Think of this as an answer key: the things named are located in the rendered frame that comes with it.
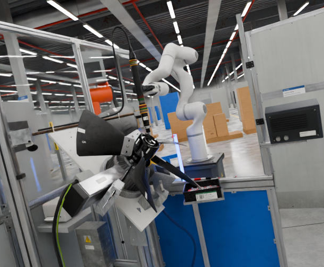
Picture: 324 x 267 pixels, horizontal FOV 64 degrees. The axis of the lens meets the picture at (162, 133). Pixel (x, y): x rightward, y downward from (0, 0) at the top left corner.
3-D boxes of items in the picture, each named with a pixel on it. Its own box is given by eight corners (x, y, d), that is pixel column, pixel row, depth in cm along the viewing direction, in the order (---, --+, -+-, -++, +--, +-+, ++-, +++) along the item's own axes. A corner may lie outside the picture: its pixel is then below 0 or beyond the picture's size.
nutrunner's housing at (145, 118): (145, 133, 138) (126, 46, 134) (144, 133, 142) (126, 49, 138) (152, 131, 139) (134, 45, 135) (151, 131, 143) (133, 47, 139)
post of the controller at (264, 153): (266, 176, 152) (260, 143, 150) (266, 174, 154) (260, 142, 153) (271, 176, 150) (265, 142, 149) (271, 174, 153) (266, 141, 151)
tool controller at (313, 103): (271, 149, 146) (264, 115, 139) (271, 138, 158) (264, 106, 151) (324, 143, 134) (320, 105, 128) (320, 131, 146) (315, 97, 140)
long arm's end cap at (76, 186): (65, 201, 108) (77, 183, 103) (77, 214, 106) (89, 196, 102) (60, 204, 105) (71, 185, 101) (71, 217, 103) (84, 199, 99)
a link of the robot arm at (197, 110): (191, 134, 201) (185, 104, 199) (214, 131, 190) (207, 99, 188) (184, 138, 191) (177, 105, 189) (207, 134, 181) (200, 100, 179)
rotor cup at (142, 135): (140, 172, 127) (154, 153, 122) (119, 152, 130) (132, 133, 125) (153, 164, 140) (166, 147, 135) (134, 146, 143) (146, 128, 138)
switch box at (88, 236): (95, 257, 148) (86, 221, 146) (116, 259, 141) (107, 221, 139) (83, 267, 140) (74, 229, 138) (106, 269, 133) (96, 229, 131)
